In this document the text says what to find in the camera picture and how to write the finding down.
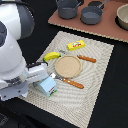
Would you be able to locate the knife with wooden handle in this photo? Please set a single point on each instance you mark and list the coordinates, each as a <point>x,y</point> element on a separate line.
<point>79,56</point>

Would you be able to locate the dark grey pot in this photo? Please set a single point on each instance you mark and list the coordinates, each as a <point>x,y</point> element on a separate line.
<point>67,9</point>

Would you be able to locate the dark grey saucepan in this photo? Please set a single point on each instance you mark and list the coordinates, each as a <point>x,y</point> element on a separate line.
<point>92,15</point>

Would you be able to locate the beige bowl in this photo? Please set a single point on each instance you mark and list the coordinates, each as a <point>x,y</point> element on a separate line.
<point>122,14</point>

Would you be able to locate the round wooden plate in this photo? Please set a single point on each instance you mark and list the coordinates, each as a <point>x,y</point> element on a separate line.
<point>68,66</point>

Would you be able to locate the yellow butter block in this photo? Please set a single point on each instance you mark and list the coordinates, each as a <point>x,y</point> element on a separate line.
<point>75,45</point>

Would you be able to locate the light blue milk carton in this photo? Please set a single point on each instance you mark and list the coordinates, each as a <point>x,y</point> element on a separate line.
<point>48,86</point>

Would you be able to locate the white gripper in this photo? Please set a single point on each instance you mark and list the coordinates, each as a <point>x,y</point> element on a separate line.
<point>15,82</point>

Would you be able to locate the yellow toy banana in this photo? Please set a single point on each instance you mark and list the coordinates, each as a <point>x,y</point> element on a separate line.
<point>51,55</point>

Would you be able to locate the beige woven placemat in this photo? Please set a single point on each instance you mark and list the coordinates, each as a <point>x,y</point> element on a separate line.
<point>69,107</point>

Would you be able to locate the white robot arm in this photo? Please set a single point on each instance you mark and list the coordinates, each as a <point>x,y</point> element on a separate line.
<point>16,22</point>

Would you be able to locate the fork with wooden handle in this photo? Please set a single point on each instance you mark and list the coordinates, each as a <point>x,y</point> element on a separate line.
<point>66,80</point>

